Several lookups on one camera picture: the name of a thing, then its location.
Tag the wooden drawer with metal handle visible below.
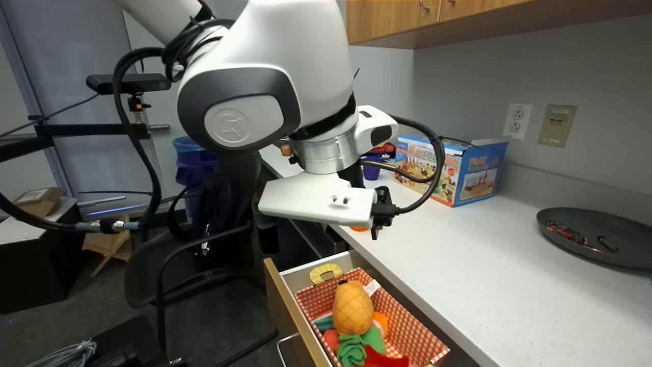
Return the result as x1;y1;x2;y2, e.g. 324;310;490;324
263;252;481;367

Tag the orange pineapple plush toy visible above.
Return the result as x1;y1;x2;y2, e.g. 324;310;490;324
329;280;391;367

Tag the green striped watermelon toy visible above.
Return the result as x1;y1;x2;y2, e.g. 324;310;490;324
314;314;338;334

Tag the colourful toy food box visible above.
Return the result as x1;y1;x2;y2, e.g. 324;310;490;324
393;132;510;211

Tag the orange toy fruit piece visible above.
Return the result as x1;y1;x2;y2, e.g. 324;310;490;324
373;310;391;338

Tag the red strawberry toy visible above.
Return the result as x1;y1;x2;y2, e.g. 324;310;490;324
321;328;343;356

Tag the red toy cup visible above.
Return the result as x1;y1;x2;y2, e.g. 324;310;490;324
365;346;411;367

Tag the blue plastic cup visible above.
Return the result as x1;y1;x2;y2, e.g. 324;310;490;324
362;153;384;182

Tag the small red item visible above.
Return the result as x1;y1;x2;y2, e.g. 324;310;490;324
369;142;400;161

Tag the black tubular chair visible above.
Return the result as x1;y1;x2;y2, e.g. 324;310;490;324
124;146;283;367

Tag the blue trash bin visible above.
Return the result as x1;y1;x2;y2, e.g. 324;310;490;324
170;134;221;192

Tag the red checkered basket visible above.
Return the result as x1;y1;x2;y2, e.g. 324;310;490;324
293;265;452;367

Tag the wooden upper cabinet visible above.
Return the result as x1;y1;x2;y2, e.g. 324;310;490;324
344;0;652;50

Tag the white power outlet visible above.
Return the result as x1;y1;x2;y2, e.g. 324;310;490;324
502;102;534;144

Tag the folded cardboard piece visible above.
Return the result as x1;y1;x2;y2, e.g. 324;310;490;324
80;215;135;278

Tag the dark grey round tray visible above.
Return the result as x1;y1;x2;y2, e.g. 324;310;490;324
536;207;652;274

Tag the small cardboard box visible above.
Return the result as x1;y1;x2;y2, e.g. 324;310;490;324
14;189;68;221

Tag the black low cabinet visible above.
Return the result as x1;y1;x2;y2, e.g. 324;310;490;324
0;200;87;317

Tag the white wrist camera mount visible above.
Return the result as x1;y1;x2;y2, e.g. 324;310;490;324
254;173;376;230

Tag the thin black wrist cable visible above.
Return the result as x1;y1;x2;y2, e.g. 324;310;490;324
356;114;448;242

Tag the yellow ring toy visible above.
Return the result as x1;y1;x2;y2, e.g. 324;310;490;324
307;263;347;286

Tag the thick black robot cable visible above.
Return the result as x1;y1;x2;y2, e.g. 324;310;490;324
0;2;232;242

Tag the black stereo camera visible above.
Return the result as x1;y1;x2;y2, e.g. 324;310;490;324
85;71;170;97

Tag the beige switch plate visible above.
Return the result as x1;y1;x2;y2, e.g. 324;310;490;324
537;102;579;150

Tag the black camera boom stand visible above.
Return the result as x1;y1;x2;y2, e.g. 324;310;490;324
0;93;154;165

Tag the grey cable bundle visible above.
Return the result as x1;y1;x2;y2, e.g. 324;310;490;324
27;338;100;367

